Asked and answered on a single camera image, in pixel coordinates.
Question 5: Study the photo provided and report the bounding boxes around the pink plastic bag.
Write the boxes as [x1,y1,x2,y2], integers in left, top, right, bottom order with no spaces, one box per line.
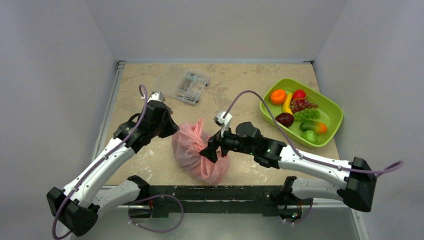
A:
[171,118,230,185]

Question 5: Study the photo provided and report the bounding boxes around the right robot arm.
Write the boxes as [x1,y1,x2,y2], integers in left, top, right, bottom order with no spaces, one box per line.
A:
[199,122,377,213]

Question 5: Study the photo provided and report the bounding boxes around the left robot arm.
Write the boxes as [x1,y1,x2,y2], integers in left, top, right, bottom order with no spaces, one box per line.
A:
[46,100,179,240]

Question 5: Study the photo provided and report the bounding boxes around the fake dark red plum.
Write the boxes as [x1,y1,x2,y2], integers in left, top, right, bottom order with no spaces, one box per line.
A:
[275,112,295,128]

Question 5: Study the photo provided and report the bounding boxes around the fake banana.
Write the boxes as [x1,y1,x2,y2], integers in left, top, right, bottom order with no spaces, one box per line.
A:
[282,92,293,115]

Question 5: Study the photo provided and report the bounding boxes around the fake red grapes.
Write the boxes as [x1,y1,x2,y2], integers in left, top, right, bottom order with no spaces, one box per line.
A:
[289,99,318,113]

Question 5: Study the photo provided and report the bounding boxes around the fake green lime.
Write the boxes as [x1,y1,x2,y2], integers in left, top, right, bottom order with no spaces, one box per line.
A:
[301,130,319,144]

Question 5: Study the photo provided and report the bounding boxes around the fake green grapes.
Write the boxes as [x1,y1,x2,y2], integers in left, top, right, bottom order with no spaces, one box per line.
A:
[293,108,321,122]

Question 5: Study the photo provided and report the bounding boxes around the fake red strawberry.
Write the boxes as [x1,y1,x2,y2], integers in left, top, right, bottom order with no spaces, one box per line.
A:
[292,89,307,102]

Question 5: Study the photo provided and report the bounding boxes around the fake mango green orange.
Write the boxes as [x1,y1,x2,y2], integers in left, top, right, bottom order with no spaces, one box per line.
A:
[299,120,328,135]

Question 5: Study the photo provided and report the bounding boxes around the clear screw organizer box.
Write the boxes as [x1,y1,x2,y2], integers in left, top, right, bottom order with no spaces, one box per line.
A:
[171,69,210,106]

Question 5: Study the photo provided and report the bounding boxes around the green plastic tray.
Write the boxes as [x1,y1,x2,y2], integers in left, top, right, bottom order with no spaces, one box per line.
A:
[263,78,344,148]

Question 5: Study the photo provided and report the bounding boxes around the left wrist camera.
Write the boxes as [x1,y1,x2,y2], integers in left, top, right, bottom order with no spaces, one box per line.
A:
[147,91,165,103]

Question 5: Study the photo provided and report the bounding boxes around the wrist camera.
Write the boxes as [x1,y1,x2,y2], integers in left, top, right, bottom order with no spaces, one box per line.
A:
[213,110,233,137]
[147,91,165,103]

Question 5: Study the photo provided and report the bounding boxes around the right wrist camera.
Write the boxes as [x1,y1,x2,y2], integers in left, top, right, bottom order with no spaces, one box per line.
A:
[213,110,233,137]

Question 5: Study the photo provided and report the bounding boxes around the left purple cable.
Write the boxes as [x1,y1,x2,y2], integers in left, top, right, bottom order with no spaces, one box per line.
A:
[51,84,150,240]

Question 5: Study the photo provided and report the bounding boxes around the purple cable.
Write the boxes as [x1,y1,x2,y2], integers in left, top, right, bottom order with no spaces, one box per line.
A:
[223,90,404,175]
[51,84,150,240]

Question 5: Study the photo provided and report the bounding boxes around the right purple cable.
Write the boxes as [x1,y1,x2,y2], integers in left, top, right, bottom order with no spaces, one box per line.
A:
[223,90,404,175]

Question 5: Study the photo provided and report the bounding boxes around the aluminium frame rail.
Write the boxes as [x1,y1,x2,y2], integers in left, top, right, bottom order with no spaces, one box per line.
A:
[91,60,127,163]

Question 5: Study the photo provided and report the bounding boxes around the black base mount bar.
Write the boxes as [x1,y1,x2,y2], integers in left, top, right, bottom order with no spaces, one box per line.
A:
[128,185,313,218]

